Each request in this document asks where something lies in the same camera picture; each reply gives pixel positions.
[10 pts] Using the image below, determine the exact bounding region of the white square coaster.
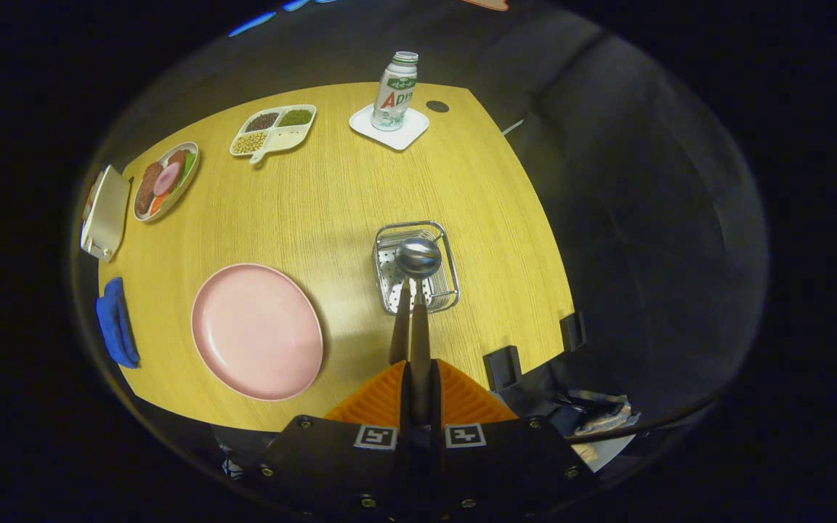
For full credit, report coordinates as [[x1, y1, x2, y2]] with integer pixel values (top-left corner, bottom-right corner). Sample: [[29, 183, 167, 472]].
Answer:
[[349, 104, 431, 152]]

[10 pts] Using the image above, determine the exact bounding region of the spoon with brown handle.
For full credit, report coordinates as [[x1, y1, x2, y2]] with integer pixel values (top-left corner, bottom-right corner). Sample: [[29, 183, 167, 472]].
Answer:
[[395, 237, 442, 429]]

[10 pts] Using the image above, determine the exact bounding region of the fork with brown handle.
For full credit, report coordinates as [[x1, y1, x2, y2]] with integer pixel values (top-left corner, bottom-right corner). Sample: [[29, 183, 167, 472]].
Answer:
[[388, 276, 413, 365]]

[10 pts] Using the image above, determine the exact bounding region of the metal wire basket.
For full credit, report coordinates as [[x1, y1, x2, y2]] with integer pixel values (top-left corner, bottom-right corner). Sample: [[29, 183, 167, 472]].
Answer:
[[373, 221, 461, 315]]

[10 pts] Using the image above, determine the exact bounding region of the white toaster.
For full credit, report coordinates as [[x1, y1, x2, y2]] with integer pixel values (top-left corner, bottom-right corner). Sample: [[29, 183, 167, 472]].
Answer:
[[80, 164, 132, 263]]

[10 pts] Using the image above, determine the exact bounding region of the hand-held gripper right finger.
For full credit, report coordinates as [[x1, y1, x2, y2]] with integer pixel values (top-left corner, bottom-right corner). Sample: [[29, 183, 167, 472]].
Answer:
[[418, 358, 601, 523]]

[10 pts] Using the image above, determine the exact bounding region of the grey round food plate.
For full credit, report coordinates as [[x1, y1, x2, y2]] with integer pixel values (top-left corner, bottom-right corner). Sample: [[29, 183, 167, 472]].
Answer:
[[132, 141, 200, 223]]

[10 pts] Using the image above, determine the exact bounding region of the blue folded cloth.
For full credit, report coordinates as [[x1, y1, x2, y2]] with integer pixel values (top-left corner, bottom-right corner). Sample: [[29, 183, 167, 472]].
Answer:
[[95, 277, 141, 369]]

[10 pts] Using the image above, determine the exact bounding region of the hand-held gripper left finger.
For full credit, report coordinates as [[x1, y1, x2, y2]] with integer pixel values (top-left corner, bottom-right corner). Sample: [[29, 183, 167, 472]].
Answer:
[[240, 360, 419, 523]]

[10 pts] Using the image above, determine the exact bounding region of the pink ham slice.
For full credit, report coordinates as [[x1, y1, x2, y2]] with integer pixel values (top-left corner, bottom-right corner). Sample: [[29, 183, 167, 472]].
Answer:
[[153, 161, 182, 197]]

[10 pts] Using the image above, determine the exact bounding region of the white divided tray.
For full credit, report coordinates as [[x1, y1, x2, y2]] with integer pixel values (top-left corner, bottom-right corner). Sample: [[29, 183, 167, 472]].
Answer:
[[230, 104, 318, 166]]

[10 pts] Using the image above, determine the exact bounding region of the black table clamp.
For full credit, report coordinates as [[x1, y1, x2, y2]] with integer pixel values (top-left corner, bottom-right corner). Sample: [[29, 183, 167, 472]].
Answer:
[[482, 345, 523, 393], [560, 312, 587, 354]]

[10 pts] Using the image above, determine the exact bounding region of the grey crumpled cloth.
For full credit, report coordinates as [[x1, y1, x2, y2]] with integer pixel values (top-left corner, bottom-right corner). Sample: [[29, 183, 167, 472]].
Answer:
[[571, 390, 641, 437]]

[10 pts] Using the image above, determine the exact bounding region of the black cable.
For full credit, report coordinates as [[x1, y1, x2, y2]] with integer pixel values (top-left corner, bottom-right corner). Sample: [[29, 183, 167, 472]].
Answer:
[[564, 392, 732, 444]]

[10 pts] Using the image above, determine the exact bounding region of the white drink bottle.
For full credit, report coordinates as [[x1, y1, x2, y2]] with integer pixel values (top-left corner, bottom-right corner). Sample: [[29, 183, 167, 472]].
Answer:
[[372, 51, 419, 132]]

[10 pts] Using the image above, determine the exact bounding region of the pink round plate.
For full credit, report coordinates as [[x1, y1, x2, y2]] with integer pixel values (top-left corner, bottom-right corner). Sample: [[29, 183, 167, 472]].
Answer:
[[191, 263, 324, 402]]

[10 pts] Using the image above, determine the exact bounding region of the pile of yellow beans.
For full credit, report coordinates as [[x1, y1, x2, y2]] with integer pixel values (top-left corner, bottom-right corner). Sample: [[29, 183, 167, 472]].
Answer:
[[232, 131, 269, 155]]

